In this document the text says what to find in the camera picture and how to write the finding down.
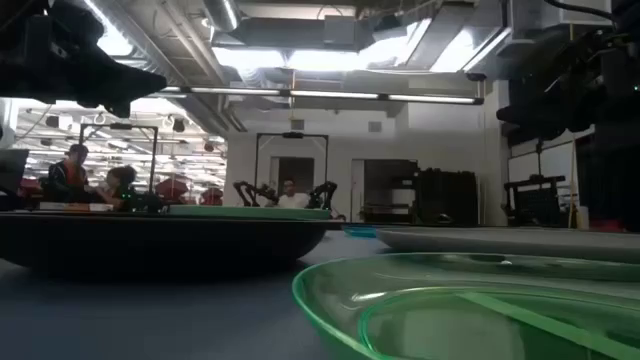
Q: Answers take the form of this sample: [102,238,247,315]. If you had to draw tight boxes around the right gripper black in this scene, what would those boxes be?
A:
[497,19,640,143]

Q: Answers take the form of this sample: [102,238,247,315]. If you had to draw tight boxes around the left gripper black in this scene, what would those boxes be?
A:
[0,0,169,118]

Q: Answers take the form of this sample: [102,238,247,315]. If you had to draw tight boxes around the black plastic plate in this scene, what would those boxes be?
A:
[0,212,346,281]

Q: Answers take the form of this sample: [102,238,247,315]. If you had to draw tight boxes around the blue transparent small plate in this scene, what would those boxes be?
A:
[342,225,380,239]

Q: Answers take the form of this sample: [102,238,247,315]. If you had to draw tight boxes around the green transparent small plate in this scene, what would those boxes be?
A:
[291,251,640,360]

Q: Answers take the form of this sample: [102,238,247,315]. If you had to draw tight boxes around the dark tall cabinet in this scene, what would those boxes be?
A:
[574,127,640,232]

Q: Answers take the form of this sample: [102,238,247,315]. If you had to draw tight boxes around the black equipment cart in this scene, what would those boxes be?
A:
[503,174,569,227]

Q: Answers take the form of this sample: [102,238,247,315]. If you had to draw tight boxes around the person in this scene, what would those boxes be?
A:
[42,143,94,204]
[97,165,141,211]
[276,178,312,210]

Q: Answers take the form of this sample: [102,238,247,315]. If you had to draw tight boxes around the white flat box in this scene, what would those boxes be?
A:
[38,201,115,212]

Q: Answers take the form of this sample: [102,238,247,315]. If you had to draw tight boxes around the dark monitor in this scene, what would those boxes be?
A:
[0,148,30,196]

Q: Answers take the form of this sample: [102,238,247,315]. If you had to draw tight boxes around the black stacked cases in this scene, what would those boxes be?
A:
[414,168,480,227]

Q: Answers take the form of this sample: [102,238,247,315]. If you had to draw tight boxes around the large green bowl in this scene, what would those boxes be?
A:
[375,225,640,265]

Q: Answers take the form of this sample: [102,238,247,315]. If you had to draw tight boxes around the dark shelving unit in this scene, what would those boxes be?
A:
[359,158,419,225]

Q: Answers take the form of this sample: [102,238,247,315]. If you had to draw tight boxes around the long ceiling light strip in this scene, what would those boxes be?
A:
[159,85,485,106]

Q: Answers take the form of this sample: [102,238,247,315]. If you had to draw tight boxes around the blue-gray table mat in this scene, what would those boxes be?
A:
[0,229,401,360]

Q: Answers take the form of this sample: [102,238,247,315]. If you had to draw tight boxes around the black metal rig frame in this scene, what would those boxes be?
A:
[78,123,159,201]
[254,131,330,201]

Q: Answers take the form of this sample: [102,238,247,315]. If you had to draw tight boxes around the yellow hanging cable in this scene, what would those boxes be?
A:
[567,22,580,230]

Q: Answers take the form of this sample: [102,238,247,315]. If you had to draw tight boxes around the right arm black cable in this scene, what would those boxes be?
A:
[542,0,617,22]

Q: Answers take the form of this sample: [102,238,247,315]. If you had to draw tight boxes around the silver ventilation duct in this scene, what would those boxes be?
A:
[212,4,381,51]

